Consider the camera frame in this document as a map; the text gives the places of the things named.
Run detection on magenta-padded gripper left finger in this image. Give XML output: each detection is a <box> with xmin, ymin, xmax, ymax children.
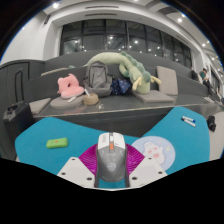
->
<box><xmin>56</xmin><ymin>143</ymin><xmax>101</xmax><ymax>189</ymax></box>

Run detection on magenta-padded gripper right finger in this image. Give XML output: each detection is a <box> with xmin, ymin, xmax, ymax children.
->
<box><xmin>124</xmin><ymin>143</ymin><xmax>168</xmax><ymax>189</ymax></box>

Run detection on grey and white computer mouse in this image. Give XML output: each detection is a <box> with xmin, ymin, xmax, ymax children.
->
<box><xmin>94</xmin><ymin>131</ymin><xmax>129</xmax><ymax>188</ymax></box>

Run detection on round pale blue mouse pad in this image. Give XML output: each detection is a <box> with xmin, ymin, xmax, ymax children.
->
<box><xmin>131</xmin><ymin>136</ymin><xmax>177</xmax><ymax>166</ymax></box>

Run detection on green rectangular case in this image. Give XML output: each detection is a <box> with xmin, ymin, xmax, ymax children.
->
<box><xmin>45</xmin><ymin>137</ymin><xmax>69</xmax><ymax>149</ymax></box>

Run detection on grey tiered bench seating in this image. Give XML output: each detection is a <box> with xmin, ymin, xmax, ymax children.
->
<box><xmin>28</xmin><ymin>49</ymin><xmax>224</xmax><ymax>138</ymax></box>

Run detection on white marker with black cap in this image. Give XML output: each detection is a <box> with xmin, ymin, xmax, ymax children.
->
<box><xmin>182</xmin><ymin>118</ymin><xmax>197</xmax><ymax>128</ymax></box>

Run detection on grey round seat cushion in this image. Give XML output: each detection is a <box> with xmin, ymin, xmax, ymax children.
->
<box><xmin>49</xmin><ymin>94</ymin><xmax>87</xmax><ymax>110</ymax></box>

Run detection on tan woven hat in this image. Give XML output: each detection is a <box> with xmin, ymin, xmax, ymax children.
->
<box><xmin>82</xmin><ymin>92</ymin><xmax>100</xmax><ymax>107</ymax></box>

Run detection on light grey seat cushion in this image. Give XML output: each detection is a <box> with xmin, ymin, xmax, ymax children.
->
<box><xmin>28</xmin><ymin>97</ymin><xmax>53</xmax><ymax>115</ymax></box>

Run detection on grey flat square cushion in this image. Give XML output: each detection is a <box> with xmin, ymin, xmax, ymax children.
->
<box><xmin>132</xmin><ymin>89</ymin><xmax>175</xmax><ymax>104</ymax></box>

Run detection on black suitcase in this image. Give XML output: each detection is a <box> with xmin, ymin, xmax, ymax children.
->
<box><xmin>2</xmin><ymin>100</ymin><xmax>34</xmax><ymax>141</ymax></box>

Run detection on black bag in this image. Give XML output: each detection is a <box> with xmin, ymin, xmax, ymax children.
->
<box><xmin>206</xmin><ymin>115</ymin><xmax>217</xmax><ymax>132</ymax></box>

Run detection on pink plush pillow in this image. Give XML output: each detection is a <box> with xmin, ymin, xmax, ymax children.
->
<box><xmin>56</xmin><ymin>73</ymin><xmax>85</xmax><ymax>99</ymax></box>

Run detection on dark blue patterned bag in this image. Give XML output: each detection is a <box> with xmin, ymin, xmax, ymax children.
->
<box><xmin>109</xmin><ymin>77</ymin><xmax>132</xmax><ymax>96</ymax></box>

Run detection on grey upright square cushion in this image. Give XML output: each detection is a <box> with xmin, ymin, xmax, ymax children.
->
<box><xmin>156</xmin><ymin>65</ymin><xmax>179</xmax><ymax>96</ymax></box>

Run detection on grey backpack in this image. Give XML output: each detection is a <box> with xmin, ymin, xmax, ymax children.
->
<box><xmin>82</xmin><ymin>60</ymin><xmax>113</xmax><ymax>98</ymax></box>

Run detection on green dragon plush toy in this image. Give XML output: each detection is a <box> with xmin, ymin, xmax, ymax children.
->
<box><xmin>84</xmin><ymin>50</ymin><xmax>162</xmax><ymax>95</ymax></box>

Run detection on person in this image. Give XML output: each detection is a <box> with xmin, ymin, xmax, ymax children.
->
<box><xmin>199</xmin><ymin>68</ymin><xmax>212</xmax><ymax>96</ymax></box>
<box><xmin>189</xmin><ymin>66</ymin><xmax>198</xmax><ymax>81</ymax></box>

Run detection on ceiling lights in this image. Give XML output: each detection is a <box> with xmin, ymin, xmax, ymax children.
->
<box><xmin>51</xmin><ymin>0</ymin><xmax>214</xmax><ymax>51</ymax></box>

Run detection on dark glass window wall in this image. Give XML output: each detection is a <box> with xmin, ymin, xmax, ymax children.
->
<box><xmin>59</xmin><ymin>19</ymin><xmax>194</xmax><ymax>69</ymax></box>

